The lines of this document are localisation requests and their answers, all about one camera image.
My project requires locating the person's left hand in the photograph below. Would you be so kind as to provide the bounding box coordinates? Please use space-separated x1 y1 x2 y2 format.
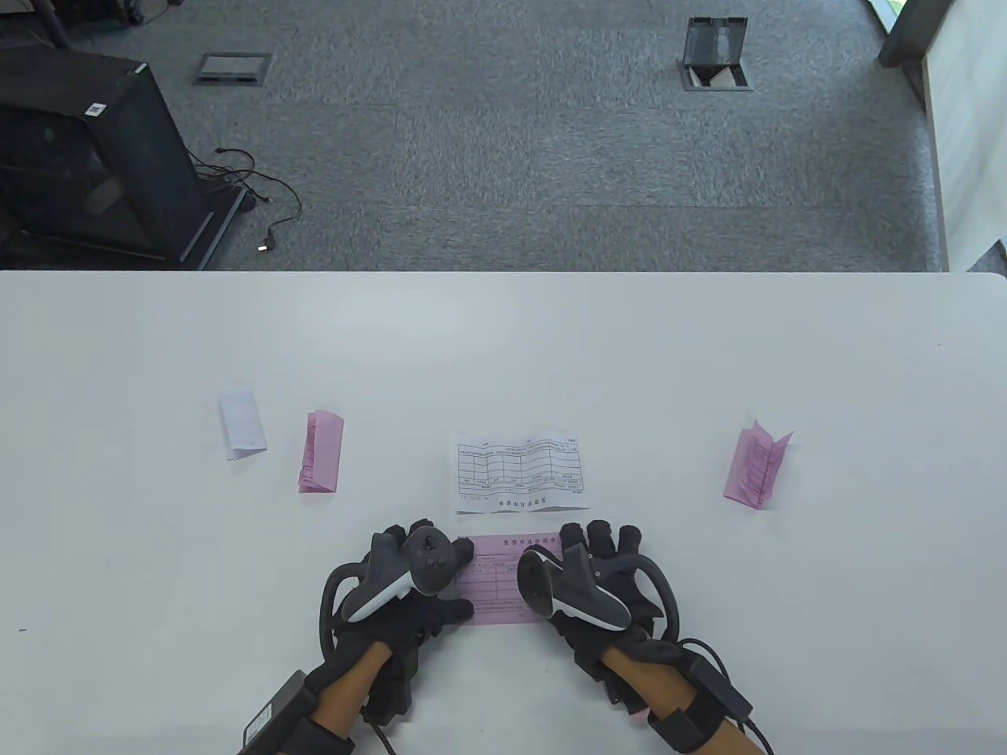
330 519 477 669

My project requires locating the person's right hand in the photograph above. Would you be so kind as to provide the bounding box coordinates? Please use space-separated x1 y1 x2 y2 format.
543 519 684 669

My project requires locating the pink invoice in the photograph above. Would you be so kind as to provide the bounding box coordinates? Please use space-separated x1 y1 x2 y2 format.
297 410 345 495
722 421 795 510
456 533 567 628

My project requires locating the white invoice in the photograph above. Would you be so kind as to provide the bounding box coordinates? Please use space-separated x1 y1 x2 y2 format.
219 383 268 462
454 430 592 516

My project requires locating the person's left forearm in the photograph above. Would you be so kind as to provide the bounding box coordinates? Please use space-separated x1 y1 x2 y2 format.
311 641 394 740

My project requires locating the person's right forearm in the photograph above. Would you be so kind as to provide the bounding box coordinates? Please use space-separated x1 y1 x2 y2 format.
602 649 756 755

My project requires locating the black forearm battery box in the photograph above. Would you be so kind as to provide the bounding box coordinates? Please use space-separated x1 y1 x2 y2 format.
684 641 752 720
238 670 312 752

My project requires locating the grey tracking controller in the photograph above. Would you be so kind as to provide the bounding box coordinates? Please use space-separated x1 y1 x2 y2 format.
319 528 461 654
515 543 679 642

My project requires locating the open grey floor socket box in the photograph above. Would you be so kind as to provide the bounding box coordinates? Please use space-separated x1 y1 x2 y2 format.
678 17 754 93

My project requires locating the black equipment cabinet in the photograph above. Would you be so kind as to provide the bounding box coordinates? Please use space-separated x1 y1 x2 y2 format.
0 43 246 271

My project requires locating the closed grey floor socket box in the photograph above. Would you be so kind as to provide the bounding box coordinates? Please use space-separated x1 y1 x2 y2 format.
194 52 275 86

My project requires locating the white partition panel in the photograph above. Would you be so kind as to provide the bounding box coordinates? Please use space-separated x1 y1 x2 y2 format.
920 0 1007 273

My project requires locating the dark furniture base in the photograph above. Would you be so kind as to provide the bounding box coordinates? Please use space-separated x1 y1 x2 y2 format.
0 0 186 50

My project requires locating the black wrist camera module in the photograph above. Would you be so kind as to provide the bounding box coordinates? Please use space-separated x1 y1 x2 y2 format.
362 653 418 724
602 661 654 720

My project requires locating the black forearm strap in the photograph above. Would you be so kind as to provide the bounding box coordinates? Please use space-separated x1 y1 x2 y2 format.
649 692 729 754
275 716 355 755

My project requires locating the black floor cable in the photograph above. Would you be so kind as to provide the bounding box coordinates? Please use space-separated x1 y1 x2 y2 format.
189 146 304 254

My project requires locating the dark grey post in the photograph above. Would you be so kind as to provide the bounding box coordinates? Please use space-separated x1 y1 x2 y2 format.
877 0 957 69

